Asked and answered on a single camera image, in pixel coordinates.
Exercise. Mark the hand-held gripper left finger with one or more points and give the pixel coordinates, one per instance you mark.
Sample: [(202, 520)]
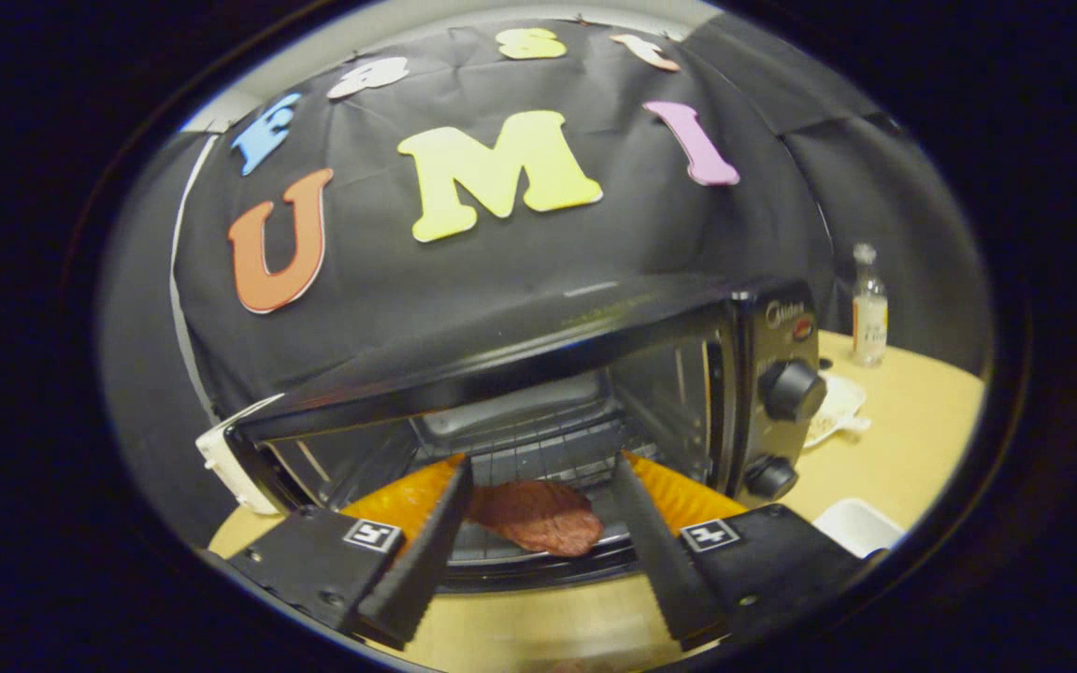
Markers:
[(422, 565)]

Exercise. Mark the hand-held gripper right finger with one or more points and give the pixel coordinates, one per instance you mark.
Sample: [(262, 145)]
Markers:
[(665, 565)]

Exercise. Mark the reddish brown meat slice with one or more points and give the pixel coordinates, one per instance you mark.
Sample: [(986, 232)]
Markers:
[(538, 519)]

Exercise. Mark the black toaster oven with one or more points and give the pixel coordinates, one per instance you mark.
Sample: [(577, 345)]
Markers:
[(520, 346)]

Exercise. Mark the white pop-up toaster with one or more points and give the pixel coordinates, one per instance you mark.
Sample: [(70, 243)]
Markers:
[(225, 458)]

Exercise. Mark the small white rectangular tray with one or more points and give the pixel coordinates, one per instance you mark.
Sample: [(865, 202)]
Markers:
[(861, 528)]

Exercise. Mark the white divided dish with beans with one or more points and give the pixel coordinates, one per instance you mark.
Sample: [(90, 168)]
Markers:
[(840, 402)]

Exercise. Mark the clear glass bottle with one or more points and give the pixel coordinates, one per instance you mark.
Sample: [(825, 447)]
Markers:
[(869, 318)]

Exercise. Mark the black backdrop cloth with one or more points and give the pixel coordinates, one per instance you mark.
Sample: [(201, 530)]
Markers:
[(538, 252)]

